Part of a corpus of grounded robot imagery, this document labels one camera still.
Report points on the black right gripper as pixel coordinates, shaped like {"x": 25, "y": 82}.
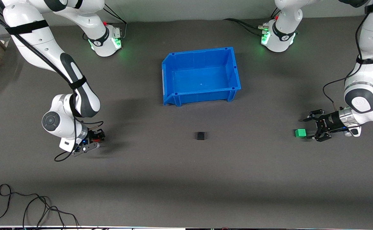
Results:
{"x": 94, "y": 135}

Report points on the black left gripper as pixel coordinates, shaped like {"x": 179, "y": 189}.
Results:
{"x": 329, "y": 122}

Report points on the red cube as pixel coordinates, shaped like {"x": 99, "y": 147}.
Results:
{"x": 101, "y": 135}

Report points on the green cube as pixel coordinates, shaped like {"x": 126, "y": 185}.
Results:
{"x": 300, "y": 133}

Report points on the black cube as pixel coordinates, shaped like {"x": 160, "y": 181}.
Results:
{"x": 201, "y": 136}

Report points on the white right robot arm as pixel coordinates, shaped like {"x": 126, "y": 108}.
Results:
{"x": 39, "y": 41}

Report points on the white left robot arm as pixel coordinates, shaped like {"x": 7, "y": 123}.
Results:
{"x": 362, "y": 86}

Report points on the blue plastic storage bin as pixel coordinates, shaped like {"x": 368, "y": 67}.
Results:
{"x": 202, "y": 80}

